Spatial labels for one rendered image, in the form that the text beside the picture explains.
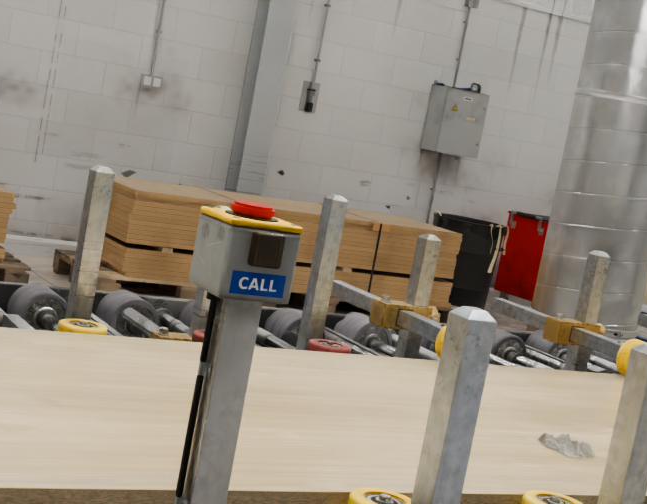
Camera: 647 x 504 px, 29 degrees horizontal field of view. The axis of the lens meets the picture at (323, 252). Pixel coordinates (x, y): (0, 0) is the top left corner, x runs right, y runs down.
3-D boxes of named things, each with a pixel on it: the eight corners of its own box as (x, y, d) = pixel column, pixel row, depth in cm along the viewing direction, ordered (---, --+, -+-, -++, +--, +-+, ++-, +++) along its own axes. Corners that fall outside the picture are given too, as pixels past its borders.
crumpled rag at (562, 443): (605, 458, 183) (608, 442, 183) (576, 460, 178) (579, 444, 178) (557, 439, 190) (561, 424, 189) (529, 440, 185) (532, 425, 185)
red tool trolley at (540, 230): (592, 327, 1005) (613, 228, 996) (527, 323, 959) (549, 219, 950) (548, 312, 1042) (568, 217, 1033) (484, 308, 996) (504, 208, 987)
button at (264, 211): (280, 229, 110) (284, 210, 110) (239, 224, 108) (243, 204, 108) (260, 221, 113) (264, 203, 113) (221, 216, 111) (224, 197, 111)
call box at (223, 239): (288, 313, 110) (304, 226, 109) (216, 306, 107) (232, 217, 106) (254, 296, 116) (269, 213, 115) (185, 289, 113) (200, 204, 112)
